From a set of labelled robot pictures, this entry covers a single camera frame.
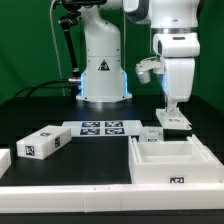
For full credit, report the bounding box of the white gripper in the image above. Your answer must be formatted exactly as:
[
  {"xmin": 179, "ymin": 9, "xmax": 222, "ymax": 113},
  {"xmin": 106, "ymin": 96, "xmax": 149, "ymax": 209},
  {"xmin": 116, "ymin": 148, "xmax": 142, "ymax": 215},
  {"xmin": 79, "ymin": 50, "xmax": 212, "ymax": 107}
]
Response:
[{"xmin": 162, "ymin": 58, "xmax": 195, "ymax": 113}]

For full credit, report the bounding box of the white door panel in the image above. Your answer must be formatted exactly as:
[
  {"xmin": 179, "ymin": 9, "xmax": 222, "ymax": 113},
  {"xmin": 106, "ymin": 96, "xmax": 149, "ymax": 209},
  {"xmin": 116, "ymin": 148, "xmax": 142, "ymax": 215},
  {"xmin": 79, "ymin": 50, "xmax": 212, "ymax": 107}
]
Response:
[
  {"xmin": 156, "ymin": 109, "xmax": 191, "ymax": 130},
  {"xmin": 139, "ymin": 126, "xmax": 164, "ymax": 142}
]

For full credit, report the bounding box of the white cabinet body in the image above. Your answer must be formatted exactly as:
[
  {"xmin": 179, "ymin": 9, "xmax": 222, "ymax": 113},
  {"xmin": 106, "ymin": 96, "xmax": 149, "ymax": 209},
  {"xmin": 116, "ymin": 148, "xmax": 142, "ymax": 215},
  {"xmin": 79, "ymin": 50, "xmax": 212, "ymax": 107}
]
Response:
[{"xmin": 129, "ymin": 135, "xmax": 224, "ymax": 184}]

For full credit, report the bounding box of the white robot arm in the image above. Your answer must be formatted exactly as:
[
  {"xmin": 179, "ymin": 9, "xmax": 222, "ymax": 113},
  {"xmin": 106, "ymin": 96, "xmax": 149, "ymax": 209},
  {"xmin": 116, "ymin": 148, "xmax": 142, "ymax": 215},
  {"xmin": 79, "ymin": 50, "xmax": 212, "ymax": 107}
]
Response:
[{"xmin": 77, "ymin": 0, "xmax": 203, "ymax": 114}]

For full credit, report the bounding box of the white cabinet top block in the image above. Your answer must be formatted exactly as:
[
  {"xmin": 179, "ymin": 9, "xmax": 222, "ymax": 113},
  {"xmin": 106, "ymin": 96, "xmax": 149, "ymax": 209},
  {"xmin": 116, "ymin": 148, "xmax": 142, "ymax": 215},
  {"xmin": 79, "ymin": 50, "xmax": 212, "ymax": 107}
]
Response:
[{"xmin": 17, "ymin": 125, "xmax": 72, "ymax": 160}]

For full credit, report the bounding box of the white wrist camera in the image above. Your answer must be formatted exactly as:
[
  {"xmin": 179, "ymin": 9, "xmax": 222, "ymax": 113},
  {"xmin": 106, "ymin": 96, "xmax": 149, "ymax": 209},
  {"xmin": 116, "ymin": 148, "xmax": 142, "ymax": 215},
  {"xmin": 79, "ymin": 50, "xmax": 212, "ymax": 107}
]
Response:
[{"xmin": 135, "ymin": 56, "xmax": 164, "ymax": 84}]

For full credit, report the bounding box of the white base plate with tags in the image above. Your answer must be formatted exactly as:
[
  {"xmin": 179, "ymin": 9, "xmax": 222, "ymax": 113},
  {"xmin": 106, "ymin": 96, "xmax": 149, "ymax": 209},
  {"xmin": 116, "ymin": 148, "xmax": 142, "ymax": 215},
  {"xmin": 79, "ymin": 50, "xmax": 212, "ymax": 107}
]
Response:
[{"xmin": 62, "ymin": 120, "xmax": 142, "ymax": 137}]

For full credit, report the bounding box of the white fence rail front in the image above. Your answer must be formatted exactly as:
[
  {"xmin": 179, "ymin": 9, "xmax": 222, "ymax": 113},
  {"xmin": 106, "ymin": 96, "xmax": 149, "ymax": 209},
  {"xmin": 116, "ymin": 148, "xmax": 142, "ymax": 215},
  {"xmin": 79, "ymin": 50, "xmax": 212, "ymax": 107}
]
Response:
[{"xmin": 0, "ymin": 183, "xmax": 224, "ymax": 213}]

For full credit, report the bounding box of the white fence rail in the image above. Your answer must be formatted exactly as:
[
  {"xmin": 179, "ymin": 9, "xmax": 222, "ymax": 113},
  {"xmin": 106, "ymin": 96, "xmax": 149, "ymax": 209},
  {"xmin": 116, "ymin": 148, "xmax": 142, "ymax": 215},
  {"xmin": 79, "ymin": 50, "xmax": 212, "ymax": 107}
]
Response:
[
  {"xmin": 0, "ymin": 149, "xmax": 11, "ymax": 178},
  {"xmin": 0, "ymin": 183, "xmax": 224, "ymax": 213}
]

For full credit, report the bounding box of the black cable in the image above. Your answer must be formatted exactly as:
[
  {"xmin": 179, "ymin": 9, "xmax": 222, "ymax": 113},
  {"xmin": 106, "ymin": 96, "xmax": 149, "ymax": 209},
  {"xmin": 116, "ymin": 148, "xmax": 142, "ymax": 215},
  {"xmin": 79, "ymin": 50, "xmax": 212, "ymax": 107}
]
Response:
[{"xmin": 13, "ymin": 79, "xmax": 83, "ymax": 98}]

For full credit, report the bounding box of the black camera stand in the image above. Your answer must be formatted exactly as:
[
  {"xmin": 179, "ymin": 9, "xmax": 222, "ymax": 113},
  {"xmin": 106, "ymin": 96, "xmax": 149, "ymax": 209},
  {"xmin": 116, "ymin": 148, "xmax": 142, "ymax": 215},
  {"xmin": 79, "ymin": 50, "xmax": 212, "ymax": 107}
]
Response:
[{"xmin": 54, "ymin": 0, "xmax": 81, "ymax": 104}]

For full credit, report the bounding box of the white cable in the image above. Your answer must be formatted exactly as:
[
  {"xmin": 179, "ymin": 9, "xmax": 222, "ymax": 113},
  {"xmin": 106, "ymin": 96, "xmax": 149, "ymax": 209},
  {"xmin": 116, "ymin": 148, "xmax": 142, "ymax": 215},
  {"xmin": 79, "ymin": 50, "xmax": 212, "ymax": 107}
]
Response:
[{"xmin": 49, "ymin": 0, "xmax": 66, "ymax": 97}]

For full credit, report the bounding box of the white fence rail left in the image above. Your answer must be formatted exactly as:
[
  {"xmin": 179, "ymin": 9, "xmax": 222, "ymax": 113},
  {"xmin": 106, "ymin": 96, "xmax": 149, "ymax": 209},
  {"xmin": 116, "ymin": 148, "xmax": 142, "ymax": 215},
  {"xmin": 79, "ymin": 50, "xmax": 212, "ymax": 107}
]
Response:
[{"xmin": 0, "ymin": 149, "xmax": 11, "ymax": 178}]

